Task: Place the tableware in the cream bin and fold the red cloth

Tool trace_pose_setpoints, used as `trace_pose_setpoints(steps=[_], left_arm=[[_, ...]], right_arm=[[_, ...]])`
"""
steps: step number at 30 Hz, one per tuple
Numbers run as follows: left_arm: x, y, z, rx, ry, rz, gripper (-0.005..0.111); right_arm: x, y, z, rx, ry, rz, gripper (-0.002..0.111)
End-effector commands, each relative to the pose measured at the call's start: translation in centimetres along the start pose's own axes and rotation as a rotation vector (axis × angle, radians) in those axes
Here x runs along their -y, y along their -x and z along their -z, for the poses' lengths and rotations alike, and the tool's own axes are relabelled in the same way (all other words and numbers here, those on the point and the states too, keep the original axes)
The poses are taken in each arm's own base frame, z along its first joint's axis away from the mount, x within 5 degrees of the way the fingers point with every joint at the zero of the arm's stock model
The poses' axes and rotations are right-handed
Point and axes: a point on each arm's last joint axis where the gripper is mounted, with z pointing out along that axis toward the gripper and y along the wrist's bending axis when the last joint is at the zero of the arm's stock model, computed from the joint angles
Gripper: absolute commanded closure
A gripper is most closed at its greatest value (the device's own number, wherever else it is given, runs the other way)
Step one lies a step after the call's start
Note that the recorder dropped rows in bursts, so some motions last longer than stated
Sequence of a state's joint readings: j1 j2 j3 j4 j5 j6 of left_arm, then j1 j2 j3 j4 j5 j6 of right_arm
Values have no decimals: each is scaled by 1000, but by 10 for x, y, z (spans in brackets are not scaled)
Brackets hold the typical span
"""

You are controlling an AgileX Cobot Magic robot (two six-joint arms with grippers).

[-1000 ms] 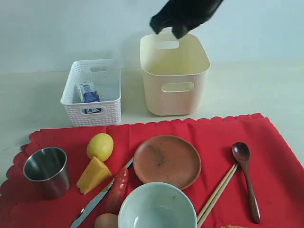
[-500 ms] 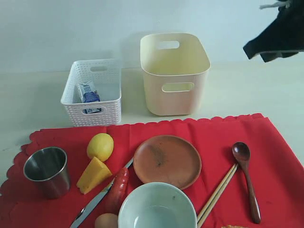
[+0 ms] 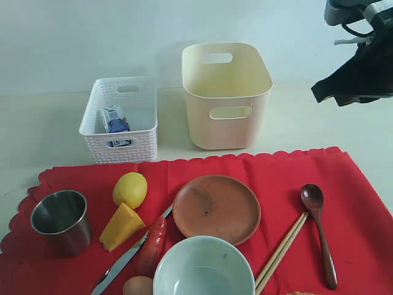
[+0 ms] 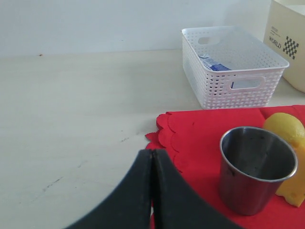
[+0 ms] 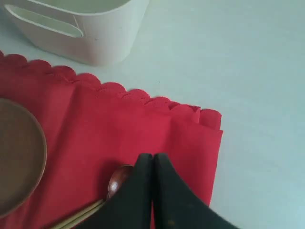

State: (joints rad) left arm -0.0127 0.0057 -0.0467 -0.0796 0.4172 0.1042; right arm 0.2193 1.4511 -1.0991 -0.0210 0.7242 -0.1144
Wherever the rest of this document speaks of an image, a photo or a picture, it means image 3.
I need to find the brown egg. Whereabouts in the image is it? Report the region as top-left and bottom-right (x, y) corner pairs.
(122, 276), (153, 295)

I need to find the right bamboo chopstick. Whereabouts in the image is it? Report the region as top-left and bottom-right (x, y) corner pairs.
(255, 213), (309, 295)

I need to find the yellow lemon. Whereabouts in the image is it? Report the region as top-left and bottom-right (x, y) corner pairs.
(112, 172), (147, 209)

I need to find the cream plastic bin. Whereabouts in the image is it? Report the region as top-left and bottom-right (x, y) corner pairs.
(182, 42), (273, 150)

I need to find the red sausage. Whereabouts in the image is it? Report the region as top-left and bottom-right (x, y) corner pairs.
(136, 216), (166, 278)

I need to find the pale green ceramic bowl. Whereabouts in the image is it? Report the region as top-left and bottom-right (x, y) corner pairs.
(153, 236), (255, 294)

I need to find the dark wooden spoon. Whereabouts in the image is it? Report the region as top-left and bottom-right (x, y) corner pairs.
(300, 183), (338, 290)

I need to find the stainless steel cup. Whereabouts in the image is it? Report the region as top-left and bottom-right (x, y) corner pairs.
(30, 189), (92, 258)

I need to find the yellow cheese wedge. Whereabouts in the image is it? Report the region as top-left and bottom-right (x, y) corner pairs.
(99, 203), (146, 252)

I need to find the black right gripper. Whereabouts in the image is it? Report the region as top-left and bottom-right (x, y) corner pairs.
(311, 1), (392, 106)

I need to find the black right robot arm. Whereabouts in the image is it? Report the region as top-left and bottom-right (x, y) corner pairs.
(311, 1), (392, 106)

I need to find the brown wooden plate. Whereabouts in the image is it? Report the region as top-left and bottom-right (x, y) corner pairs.
(173, 175), (262, 246)

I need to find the white perforated plastic basket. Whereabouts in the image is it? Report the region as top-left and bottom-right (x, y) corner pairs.
(79, 76), (158, 163)

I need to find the red scalloped table cloth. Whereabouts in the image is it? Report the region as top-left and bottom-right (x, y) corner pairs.
(1, 147), (392, 294)

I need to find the orange bread piece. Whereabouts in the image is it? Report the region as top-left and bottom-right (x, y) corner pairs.
(287, 291), (316, 295)

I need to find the blue white milk carton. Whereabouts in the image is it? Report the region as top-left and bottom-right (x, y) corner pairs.
(99, 104), (132, 148)

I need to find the steel table knife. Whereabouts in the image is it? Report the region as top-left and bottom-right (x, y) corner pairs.
(90, 204), (174, 295)

